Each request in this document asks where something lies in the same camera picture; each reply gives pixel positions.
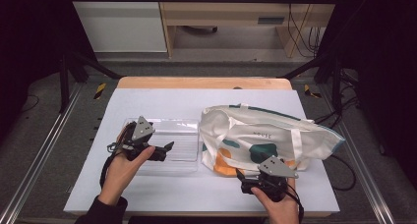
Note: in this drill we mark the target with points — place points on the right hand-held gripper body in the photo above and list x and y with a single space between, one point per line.
277 168

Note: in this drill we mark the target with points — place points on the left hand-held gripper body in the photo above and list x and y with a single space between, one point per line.
143 129

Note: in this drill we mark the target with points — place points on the clear plastic tray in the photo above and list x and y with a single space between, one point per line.
183 142

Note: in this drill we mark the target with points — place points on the white patterned tote bag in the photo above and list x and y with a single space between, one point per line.
278 132

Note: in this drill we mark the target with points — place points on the person's left hand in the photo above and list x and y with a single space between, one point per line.
123 173

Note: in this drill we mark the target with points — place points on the person's right hand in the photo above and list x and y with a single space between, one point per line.
282 211

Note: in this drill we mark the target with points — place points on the white table mat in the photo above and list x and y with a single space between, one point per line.
203 102

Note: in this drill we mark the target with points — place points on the wooden table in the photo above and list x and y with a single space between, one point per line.
203 82

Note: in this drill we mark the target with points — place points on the black metal stand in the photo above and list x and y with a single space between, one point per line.
65 80
327 71

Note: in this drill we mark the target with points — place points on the white cabinet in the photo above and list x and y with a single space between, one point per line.
119 24

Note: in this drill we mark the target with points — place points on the black chair base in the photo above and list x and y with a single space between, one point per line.
200 29

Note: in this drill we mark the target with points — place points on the light wooden desk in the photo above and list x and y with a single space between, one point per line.
229 14

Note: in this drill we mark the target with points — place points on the black curtain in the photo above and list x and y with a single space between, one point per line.
29 37
383 53

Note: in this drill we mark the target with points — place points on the aluminium floor rail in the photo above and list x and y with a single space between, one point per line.
364 165
39 152

